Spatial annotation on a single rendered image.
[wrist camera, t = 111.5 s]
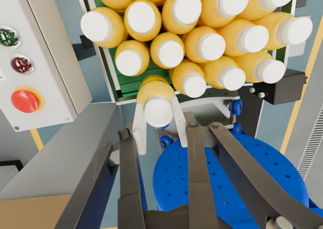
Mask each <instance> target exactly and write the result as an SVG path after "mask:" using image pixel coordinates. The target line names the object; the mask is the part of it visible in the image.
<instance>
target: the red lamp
mask: <svg viewBox="0 0 323 229"><path fill-rule="evenodd" d="M10 65H11V67H12V69H13V70H14V71H16V72H18V73H26V72H29V70H30V64H29V62H28V61H27V60H26V59H25V58H23V57H15V58H13V59H11V61H10Z"/></svg>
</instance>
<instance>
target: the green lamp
mask: <svg viewBox="0 0 323 229"><path fill-rule="evenodd" d="M16 42H17V39H16V36H15V34H14V33H13V32H12V31H11V30H9V29H6V28H0V44H1V45H3V46H6V47H13V46H15V45H16Z"/></svg>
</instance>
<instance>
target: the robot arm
mask: <svg viewBox="0 0 323 229"><path fill-rule="evenodd" d="M171 101H172V107H173V110H174V119H175V123H176V126H177V130H178V134H179V138H180V142H181V146H182V147H187V149H188V180H189V183H188V204H184V205H180V206H178V207H176V208H174V209H172V210H169V211H158V210H149V211H148V207H147V201H146V196H145V190H144V185H143V180H142V174H141V168H140V163H139V158H138V154H139V155H145V153H146V128H147V121H146V120H145V117H144V109H143V105H142V103H141V102H140V103H137V105H136V111H135V116H134V122H130V123H128V124H127V125H126V126H125V128H121V129H120V130H118V131H117V134H118V137H119V142H117V143H115V144H112V143H111V142H104V143H102V144H101V145H99V147H98V148H97V150H96V152H95V154H94V156H93V158H92V160H91V161H90V163H89V165H88V167H87V169H86V171H85V172H84V174H83V176H82V178H81V180H80V181H79V183H78V185H77V187H76V189H75V191H74V192H73V194H72V196H71V198H70V200H69V202H68V203H67V205H66V207H65V209H64V211H63V212H62V214H61V216H60V218H59V220H58V222H57V223H56V225H55V227H54V229H100V225H101V222H102V219H103V216H104V213H105V209H106V206H107V203H108V200H109V197H110V194H111V191H112V187H113V184H114V180H115V177H116V174H117V171H118V168H119V166H120V198H118V229H234V228H232V227H231V226H230V225H228V224H227V223H226V222H225V221H224V220H222V219H221V218H220V217H219V216H217V213H216V208H215V202H214V197H213V191H212V186H211V182H210V177H209V171H208V165H207V160H206V154H205V149H204V147H210V149H211V151H212V152H213V154H214V155H215V157H216V159H217V160H218V162H219V164H220V165H221V167H222V168H223V170H224V172H225V173H226V175H227V176H228V178H229V180H230V181H231V183H232V185H233V186H234V188H235V189H236V191H237V193H238V194H239V196H240V198H241V199H242V201H243V202H244V204H245V206H246V207H247V209H248V210H249V212H250V214H251V215H252V217H253V218H254V220H255V221H256V223H257V224H258V226H259V227H260V229H323V217H321V216H320V215H318V214H317V213H315V212H314V211H312V210H311V209H309V208H308V207H306V206H305V205H304V204H302V203H301V202H299V201H298V200H296V199H295V198H294V197H292V196H291V195H289V194H288V193H287V192H286V191H285V190H284V189H283V188H282V187H281V186H280V185H279V184H278V183H277V182H276V181H275V179H274V178H273V177H272V176H271V175H270V174H269V173H268V172H267V171H266V170H265V169H264V168H263V167H262V166H261V164H260V163H259V162H258V161H257V160H256V159H255V158H254V157H253V156H252V155H251V154H250V153H249V152H248V151H247V149H246V148H245V147H244V146H243V145H242V144H241V143H240V142H239V141H238V140H237V139H236V138H235V137H234V136H233V135H232V134H231V133H230V132H229V131H228V130H227V129H226V127H225V126H224V125H223V124H222V123H220V122H212V123H210V124H209V126H201V125H200V124H199V123H198V122H197V121H196V119H195V117H194V115H193V113H192V112H190V111H189V112H182V110H181V107H180V105H179V102H178V99H177V97H176V96H172V97H171ZM137 153H138V154H137Z"/></svg>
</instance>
